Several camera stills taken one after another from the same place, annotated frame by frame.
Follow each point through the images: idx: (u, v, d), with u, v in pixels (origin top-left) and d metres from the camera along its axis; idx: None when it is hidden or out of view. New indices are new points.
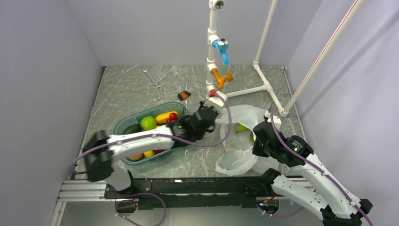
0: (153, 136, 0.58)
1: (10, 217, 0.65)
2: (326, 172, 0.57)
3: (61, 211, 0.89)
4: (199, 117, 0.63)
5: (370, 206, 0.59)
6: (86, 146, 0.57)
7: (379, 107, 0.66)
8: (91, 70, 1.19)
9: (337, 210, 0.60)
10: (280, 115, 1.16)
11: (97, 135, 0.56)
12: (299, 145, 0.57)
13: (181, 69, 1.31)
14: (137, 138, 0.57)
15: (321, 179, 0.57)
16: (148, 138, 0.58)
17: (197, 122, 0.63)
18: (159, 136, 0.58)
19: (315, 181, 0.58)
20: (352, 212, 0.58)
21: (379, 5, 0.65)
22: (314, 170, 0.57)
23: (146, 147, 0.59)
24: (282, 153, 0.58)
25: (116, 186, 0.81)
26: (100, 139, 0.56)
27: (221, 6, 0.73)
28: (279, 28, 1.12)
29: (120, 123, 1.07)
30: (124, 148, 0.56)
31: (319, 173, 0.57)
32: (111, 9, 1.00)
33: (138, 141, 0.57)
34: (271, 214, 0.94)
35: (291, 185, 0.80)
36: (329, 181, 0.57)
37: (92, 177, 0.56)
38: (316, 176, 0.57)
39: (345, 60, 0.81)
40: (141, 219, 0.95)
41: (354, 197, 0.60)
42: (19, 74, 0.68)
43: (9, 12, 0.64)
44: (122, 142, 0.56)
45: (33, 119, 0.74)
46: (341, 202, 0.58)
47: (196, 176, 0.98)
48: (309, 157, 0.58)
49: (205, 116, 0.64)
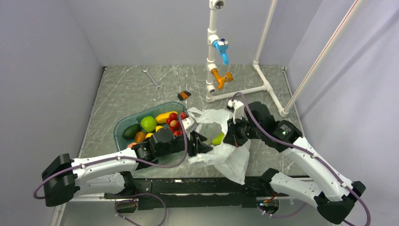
0: (118, 159, 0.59)
1: (9, 218, 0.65)
2: (315, 154, 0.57)
3: (61, 211, 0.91)
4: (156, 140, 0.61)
5: (362, 189, 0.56)
6: (49, 169, 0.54)
7: (380, 106, 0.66)
8: (91, 70, 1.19)
9: (329, 194, 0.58)
10: (280, 115, 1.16)
11: (59, 159, 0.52)
12: (287, 129, 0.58)
13: (181, 69, 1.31)
14: (101, 161, 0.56)
15: (309, 160, 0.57)
16: (114, 161, 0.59)
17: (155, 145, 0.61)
18: (123, 158, 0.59)
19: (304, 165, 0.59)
20: (344, 194, 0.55)
21: (379, 5, 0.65)
22: (302, 152, 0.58)
23: (109, 169, 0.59)
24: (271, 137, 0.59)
25: (111, 190, 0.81)
26: (63, 163, 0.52)
27: (221, 6, 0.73)
28: (279, 28, 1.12)
29: (120, 123, 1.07)
30: (89, 171, 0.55)
31: (308, 155, 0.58)
32: (111, 8, 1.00)
33: (102, 165, 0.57)
34: (271, 213, 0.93)
35: (288, 180, 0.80)
36: (318, 164, 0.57)
37: (51, 202, 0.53)
38: (305, 158, 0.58)
39: (346, 60, 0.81)
40: (141, 219, 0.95)
41: (347, 181, 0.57)
42: (19, 74, 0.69)
43: (9, 12, 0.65)
44: (85, 166, 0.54)
45: (33, 119, 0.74)
46: (332, 184, 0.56)
47: (196, 176, 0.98)
48: (298, 140, 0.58)
49: (162, 138, 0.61)
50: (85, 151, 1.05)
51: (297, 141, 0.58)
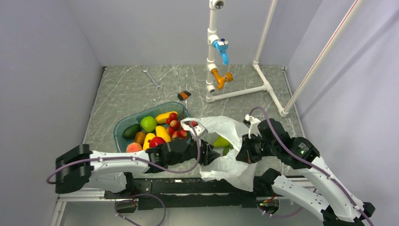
0: (133, 159, 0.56)
1: (10, 218, 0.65)
2: (332, 176, 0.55)
3: (61, 211, 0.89)
4: (170, 149, 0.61)
5: (372, 209, 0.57)
6: (65, 155, 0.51)
7: (380, 107, 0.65)
8: (91, 70, 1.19)
9: (339, 213, 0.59)
10: (280, 115, 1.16)
11: (79, 148, 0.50)
12: (305, 148, 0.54)
13: (181, 69, 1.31)
14: (118, 159, 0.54)
15: (327, 183, 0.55)
16: (129, 160, 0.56)
17: (168, 153, 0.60)
18: (139, 160, 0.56)
19: (320, 185, 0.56)
20: (355, 216, 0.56)
21: (379, 4, 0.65)
22: (319, 174, 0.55)
23: (123, 168, 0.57)
24: (288, 156, 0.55)
25: (112, 189, 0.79)
26: (82, 152, 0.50)
27: (221, 6, 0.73)
28: (279, 28, 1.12)
29: (120, 123, 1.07)
30: (104, 166, 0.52)
31: (325, 177, 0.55)
32: (111, 8, 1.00)
33: (118, 162, 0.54)
34: (271, 214, 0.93)
35: (291, 186, 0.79)
36: (335, 186, 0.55)
37: (60, 189, 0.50)
38: (322, 180, 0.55)
39: (346, 60, 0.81)
40: (141, 219, 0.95)
41: (358, 200, 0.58)
42: (19, 74, 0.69)
43: (9, 12, 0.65)
44: (103, 160, 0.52)
45: (33, 119, 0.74)
46: (346, 205, 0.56)
47: (196, 176, 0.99)
48: (315, 160, 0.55)
49: (175, 147, 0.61)
50: None
51: (314, 161, 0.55)
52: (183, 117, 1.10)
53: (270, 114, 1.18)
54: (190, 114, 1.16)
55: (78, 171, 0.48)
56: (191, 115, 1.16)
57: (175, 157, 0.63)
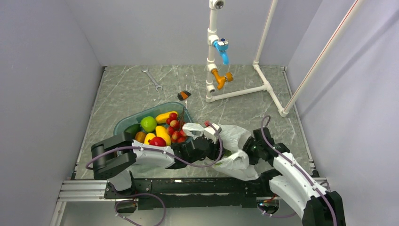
0: (163, 153, 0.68)
1: (10, 217, 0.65)
2: (294, 162, 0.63)
3: (61, 211, 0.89)
4: (194, 146, 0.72)
5: (335, 196, 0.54)
6: (106, 141, 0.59)
7: (380, 107, 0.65)
8: (91, 70, 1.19)
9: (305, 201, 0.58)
10: (280, 115, 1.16)
11: (123, 135, 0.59)
12: (277, 146, 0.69)
13: (181, 69, 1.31)
14: (153, 150, 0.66)
15: (290, 168, 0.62)
16: (160, 153, 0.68)
17: (192, 149, 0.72)
18: (168, 154, 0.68)
19: (286, 172, 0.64)
20: (314, 196, 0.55)
21: (379, 5, 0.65)
22: (284, 161, 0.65)
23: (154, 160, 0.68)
24: (265, 152, 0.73)
25: (115, 187, 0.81)
26: (126, 140, 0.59)
27: (221, 6, 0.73)
28: (279, 28, 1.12)
29: (120, 123, 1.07)
30: (144, 155, 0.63)
31: (289, 163, 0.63)
32: (110, 8, 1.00)
33: (153, 153, 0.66)
34: (271, 213, 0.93)
35: (286, 184, 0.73)
36: (298, 171, 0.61)
37: (99, 175, 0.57)
38: (285, 165, 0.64)
39: (345, 60, 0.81)
40: (141, 219, 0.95)
41: (323, 189, 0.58)
42: (19, 74, 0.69)
43: (9, 12, 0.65)
44: (143, 149, 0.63)
45: (33, 120, 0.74)
46: (305, 187, 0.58)
47: (196, 176, 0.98)
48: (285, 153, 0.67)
49: (199, 145, 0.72)
50: (85, 151, 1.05)
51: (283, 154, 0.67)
52: (183, 117, 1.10)
53: (270, 114, 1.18)
54: (190, 114, 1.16)
55: (125, 156, 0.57)
56: (191, 115, 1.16)
57: (196, 156, 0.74)
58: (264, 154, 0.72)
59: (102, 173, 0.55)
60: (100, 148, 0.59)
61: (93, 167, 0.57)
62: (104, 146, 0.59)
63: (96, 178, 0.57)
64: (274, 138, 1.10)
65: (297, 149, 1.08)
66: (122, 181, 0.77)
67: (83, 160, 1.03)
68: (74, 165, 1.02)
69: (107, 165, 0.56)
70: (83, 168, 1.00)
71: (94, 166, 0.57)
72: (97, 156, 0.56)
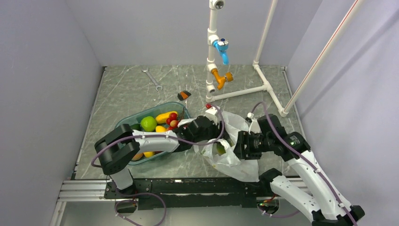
0: (166, 136, 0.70)
1: (9, 218, 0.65)
2: (319, 169, 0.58)
3: (61, 211, 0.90)
4: (197, 125, 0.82)
5: (361, 213, 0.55)
6: (107, 137, 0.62)
7: (380, 107, 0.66)
8: (91, 70, 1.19)
9: (324, 210, 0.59)
10: (280, 115, 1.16)
11: (122, 128, 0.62)
12: (296, 140, 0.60)
13: (181, 69, 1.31)
14: (155, 136, 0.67)
15: (312, 176, 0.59)
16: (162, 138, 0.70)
17: (196, 129, 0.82)
18: (171, 137, 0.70)
19: (307, 179, 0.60)
20: (339, 214, 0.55)
21: (379, 4, 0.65)
22: (307, 166, 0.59)
23: (158, 145, 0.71)
24: (278, 146, 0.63)
25: (117, 184, 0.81)
26: (126, 131, 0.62)
27: (221, 6, 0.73)
28: (279, 28, 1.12)
29: (120, 123, 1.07)
30: (146, 142, 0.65)
31: (312, 170, 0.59)
32: (111, 9, 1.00)
33: (155, 139, 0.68)
34: (271, 213, 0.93)
35: (289, 186, 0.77)
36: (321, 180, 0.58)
37: (108, 169, 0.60)
38: (308, 172, 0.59)
39: (345, 60, 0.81)
40: (141, 219, 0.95)
41: (345, 201, 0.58)
42: (19, 74, 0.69)
43: (9, 13, 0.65)
44: (145, 137, 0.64)
45: (32, 120, 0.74)
46: (331, 201, 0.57)
47: (196, 176, 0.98)
48: (305, 152, 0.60)
49: (202, 125, 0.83)
50: (85, 151, 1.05)
51: (303, 154, 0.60)
52: (183, 117, 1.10)
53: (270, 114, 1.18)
54: (190, 114, 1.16)
55: (128, 146, 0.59)
56: (191, 115, 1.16)
57: (199, 135, 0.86)
58: (278, 148, 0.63)
59: (111, 165, 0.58)
60: (104, 144, 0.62)
61: (102, 163, 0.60)
62: (107, 141, 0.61)
63: (107, 172, 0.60)
64: None
65: None
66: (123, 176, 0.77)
67: (83, 160, 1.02)
68: (74, 165, 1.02)
69: (114, 157, 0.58)
70: (82, 168, 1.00)
71: (102, 162, 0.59)
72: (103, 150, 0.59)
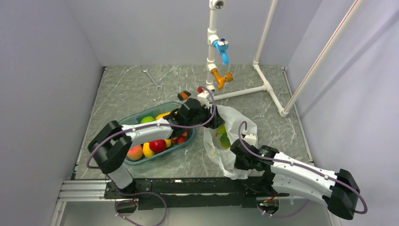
0: (157, 125, 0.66)
1: (9, 218, 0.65)
2: (292, 161, 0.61)
3: (61, 211, 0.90)
4: (188, 107, 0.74)
5: (347, 175, 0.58)
6: (98, 136, 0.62)
7: (380, 107, 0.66)
8: (91, 70, 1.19)
9: (323, 191, 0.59)
10: (280, 115, 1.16)
11: (110, 124, 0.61)
12: (265, 151, 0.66)
13: (181, 69, 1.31)
14: (146, 127, 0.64)
15: (292, 169, 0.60)
16: (154, 127, 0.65)
17: (187, 111, 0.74)
18: (163, 125, 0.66)
19: (291, 174, 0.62)
20: (331, 185, 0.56)
21: (378, 5, 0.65)
22: (282, 164, 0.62)
23: (151, 136, 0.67)
24: (257, 163, 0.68)
25: (118, 184, 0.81)
26: (115, 127, 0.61)
27: (221, 6, 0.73)
28: (279, 28, 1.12)
29: (120, 123, 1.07)
30: (138, 134, 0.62)
31: (289, 165, 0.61)
32: (111, 9, 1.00)
33: (147, 130, 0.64)
34: (271, 213, 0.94)
35: (291, 180, 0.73)
36: (300, 167, 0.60)
37: (106, 167, 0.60)
38: (287, 169, 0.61)
39: (345, 60, 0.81)
40: (141, 219, 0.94)
41: (330, 172, 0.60)
42: (19, 74, 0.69)
43: (9, 13, 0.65)
44: (135, 129, 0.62)
45: (32, 121, 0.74)
46: (318, 180, 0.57)
47: (196, 176, 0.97)
48: (276, 156, 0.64)
49: (192, 105, 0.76)
50: (85, 151, 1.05)
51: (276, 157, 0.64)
52: None
53: (270, 114, 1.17)
54: None
55: (120, 141, 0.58)
56: None
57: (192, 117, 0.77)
58: (258, 165, 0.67)
59: (107, 163, 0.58)
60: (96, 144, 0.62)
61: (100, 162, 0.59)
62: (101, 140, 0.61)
63: (105, 171, 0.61)
64: (274, 138, 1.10)
65: (297, 149, 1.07)
66: (122, 174, 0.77)
67: (83, 160, 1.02)
68: (74, 165, 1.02)
69: (107, 155, 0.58)
70: (82, 168, 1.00)
71: (99, 162, 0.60)
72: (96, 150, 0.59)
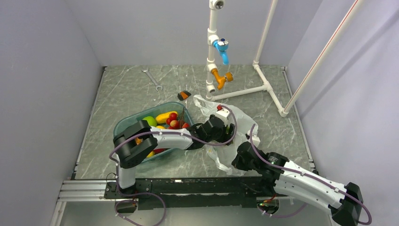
0: (181, 134, 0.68)
1: (10, 217, 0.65)
2: (303, 171, 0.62)
3: (61, 211, 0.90)
4: (211, 124, 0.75)
5: (356, 189, 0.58)
6: (125, 132, 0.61)
7: (379, 108, 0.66)
8: (91, 70, 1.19)
9: (330, 202, 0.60)
10: (280, 115, 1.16)
11: (140, 123, 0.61)
12: (274, 159, 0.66)
13: (181, 69, 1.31)
14: (171, 133, 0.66)
15: (302, 179, 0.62)
16: (178, 135, 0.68)
17: (210, 128, 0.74)
18: (186, 134, 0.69)
19: (300, 183, 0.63)
20: (340, 198, 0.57)
21: (378, 6, 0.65)
22: (293, 173, 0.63)
23: (172, 143, 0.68)
24: (266, 170, 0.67)
25: (120, 183, 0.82)
26: (144, 126, 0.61)
27: (221, 6, 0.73)
28: (279, 28, 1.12)
29: (120, 123, 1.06)
30: (163, 139, 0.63)
31: (299, 174, 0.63)
32: (111, 9, 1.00)
33: (171, 136, 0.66)
34: (271, 214, 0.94)
35: (293, 185, 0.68)
36: (310, 178, 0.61)
37: (125, 164, 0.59)
38: (297, 178, 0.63)
39: (345, 60, 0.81)
40: (141, 219, 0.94)
41: (340, 185, 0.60)
42: (19, 74, 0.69)
43: (9, 13, 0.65)
44: (162, 133, 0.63)
45: (32, 120, 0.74)
46: (328, 192, 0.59)
47: (196, 176, 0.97)
48: (286, 164, 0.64)
49: (216, 123, 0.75)
50: (85, 151, 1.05)
51: (286, 165, 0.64)
52: (183, 117, 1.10)
53: (270, 114, 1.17)
54: (190, 114, 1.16)
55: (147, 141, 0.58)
56: (192, 115, 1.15)
57: (212, 134, 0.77)
58: (266, 172, 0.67)
59: (129, 161, 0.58)
60: (120, 139, 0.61)
61: (120, 157, 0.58)
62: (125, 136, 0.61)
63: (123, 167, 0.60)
64: (274, 138, 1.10)
65: (297, 149, 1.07)
66: (129, 175, 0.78)
67: (83, 160, 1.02)
68: (74, 165, 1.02)
69: (131, 153, 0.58)
70: (82, 167, 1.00)
71: (120, 156, 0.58)
72: (121, 144, 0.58)
